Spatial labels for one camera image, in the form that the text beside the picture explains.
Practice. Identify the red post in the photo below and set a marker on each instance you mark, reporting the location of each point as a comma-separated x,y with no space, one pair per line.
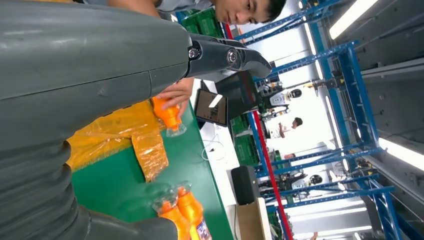
269,165

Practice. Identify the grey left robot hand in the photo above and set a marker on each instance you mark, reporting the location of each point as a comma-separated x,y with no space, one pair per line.
82,49

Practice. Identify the ceiling light strip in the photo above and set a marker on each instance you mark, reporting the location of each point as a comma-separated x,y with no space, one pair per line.
313,49
333,122

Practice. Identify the black screen panel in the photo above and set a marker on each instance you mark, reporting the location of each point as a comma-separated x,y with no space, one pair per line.
238,96

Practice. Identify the ceiling light panel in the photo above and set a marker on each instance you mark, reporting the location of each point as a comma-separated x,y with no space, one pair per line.
400,153
351,16

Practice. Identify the black tablet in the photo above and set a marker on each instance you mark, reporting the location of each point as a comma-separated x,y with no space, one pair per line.
212,107

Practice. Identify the black case bag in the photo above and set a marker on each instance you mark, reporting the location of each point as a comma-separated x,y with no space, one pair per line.
245,185

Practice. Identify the green crate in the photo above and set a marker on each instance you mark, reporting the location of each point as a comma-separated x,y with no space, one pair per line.
202,23
246,150
240,125

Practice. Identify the person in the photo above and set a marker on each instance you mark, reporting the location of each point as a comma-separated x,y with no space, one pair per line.
281,130
245,10

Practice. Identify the cardboard box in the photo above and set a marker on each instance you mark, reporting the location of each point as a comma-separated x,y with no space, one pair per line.
250,222

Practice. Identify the yellow plastic-wrapped board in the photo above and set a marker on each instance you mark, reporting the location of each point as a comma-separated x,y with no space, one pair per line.
112,132

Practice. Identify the white table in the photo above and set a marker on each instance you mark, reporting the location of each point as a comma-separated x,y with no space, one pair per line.
222,172

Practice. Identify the blue metal rack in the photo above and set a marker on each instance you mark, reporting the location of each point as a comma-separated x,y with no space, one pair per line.
359,92

